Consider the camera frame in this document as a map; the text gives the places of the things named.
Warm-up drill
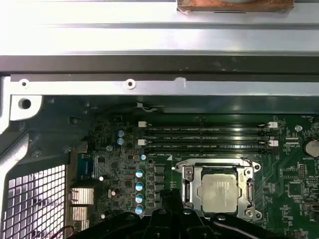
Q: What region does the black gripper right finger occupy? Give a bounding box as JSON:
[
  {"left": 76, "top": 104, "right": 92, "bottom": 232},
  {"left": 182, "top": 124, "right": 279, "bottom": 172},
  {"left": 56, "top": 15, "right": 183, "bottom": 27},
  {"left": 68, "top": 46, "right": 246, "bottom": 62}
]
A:
[{"left": 172, "top": 188, "right": 282, "bottom": 239}]

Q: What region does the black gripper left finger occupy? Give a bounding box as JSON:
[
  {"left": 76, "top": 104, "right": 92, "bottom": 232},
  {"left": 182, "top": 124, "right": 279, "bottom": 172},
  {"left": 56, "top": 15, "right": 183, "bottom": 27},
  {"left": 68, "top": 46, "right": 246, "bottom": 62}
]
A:
[{"left": 71, "top": 188, "right": 173, "bottom": 239}]

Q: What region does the metal socket cover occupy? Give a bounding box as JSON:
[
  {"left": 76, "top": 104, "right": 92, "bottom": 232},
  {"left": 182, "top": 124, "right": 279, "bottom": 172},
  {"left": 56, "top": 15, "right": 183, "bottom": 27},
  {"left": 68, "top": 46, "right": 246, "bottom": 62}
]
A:
[{"left": 181, "top": 164, "right": 256, "bottom": 217}]

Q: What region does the silver CPU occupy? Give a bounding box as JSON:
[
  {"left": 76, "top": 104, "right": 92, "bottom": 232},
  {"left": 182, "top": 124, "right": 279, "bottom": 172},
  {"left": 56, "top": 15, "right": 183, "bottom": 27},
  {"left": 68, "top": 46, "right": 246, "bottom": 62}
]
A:
[{"left": 196, "top": 172, "right": 243, "bottom": 214}]

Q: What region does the metal locking lever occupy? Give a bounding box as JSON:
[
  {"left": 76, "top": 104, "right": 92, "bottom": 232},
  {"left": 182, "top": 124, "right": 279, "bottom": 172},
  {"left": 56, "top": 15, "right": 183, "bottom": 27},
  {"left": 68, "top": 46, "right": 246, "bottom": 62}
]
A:
[{"left": 174, "top": 160, "right": 262, "bottom": 172}]

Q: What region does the CPU socket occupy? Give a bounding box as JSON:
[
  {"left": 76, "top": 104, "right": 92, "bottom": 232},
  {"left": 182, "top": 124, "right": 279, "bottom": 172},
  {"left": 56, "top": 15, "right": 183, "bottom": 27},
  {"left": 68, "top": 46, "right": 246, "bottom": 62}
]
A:
[{"left": 174, "top": 159, "right": 262, "bottom": 220}]

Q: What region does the black RAM slot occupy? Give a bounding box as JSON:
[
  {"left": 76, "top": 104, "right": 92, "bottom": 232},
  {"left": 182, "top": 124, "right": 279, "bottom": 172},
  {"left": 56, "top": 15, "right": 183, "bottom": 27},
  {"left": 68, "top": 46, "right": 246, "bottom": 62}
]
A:
[
  {"left": 143, "top": 130, "right": 279, "bottom": 137},
  {"left": 138, "top": 121, "right": 279, "bottom": 129},
  {"left": 137, "top": 139, "right": 279, "bottom": 147},
  {"left": 142, "top": 147, "right": 279, "bottom": 154}
]

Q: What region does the green motherboard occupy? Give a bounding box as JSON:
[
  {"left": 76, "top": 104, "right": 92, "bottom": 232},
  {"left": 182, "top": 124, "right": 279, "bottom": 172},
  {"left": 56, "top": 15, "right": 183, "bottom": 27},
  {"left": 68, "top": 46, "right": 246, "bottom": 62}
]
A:
[{"left": 71, "top": 113, "right": 319, "bottom": 239}]

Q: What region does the silver coin cell battery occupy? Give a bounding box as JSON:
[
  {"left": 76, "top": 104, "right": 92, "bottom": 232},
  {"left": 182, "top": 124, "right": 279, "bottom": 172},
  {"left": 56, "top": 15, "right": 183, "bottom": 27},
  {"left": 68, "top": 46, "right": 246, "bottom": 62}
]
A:
[{"left": 302, "top": 138, "right": 319, "bottom": 158}]

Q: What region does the black PC case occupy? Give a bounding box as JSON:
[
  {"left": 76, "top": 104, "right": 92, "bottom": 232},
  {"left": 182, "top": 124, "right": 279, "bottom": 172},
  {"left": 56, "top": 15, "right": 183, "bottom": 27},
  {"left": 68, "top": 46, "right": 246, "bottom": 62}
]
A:
[{"left": 0, "top": 55, "right": 319, "bottom": 239}]

